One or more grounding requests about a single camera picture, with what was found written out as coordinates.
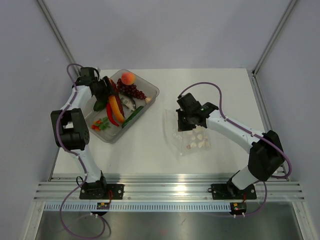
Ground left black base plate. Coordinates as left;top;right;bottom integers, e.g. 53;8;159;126
79;182;124;200

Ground green cucumber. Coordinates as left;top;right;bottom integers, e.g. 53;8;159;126
121;106;144;128

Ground right aluminium frame post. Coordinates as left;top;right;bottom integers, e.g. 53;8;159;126
252;0;299;77

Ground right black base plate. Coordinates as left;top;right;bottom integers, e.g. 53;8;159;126
207;183;257;200

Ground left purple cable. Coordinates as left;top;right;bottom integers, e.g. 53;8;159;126
56;63;112;238

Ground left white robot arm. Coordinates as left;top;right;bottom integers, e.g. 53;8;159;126
50;67;117;199

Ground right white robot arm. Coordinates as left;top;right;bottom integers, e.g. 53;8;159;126
176;93;285;200

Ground white garlic clove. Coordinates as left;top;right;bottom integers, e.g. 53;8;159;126
144;97;152;104

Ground clear plastic food bin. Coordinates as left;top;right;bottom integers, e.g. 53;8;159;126
83;69;159;143

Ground silver grey fish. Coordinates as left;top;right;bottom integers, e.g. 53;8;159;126
120;96;136;111

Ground red orange meat slab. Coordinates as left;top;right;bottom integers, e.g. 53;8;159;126
108;90;125;124

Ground green avocado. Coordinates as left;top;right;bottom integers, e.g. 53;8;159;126
93;100;108;112

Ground orange peach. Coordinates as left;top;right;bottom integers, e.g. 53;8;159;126
121;71;136;86

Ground clear zip top bag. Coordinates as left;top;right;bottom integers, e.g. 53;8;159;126
162;109;211;157

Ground aluminium mounting rail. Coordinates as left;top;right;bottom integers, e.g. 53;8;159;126
34;174;305;202

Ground dark red grape bunch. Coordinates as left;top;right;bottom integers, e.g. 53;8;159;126
117;78;147;100

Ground red chili pepper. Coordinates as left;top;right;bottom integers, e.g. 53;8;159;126
106;102;119;127

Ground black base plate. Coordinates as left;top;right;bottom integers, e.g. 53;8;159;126
207;183;257;200
79;182;124;200

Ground aluminium frame post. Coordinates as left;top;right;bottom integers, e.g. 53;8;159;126
35;0;76;64
252;0;299;77

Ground white slotted cable duct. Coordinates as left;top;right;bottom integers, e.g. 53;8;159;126
44;202;231;213

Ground left aluminium frame post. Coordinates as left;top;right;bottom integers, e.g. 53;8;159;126
35;0;76;64

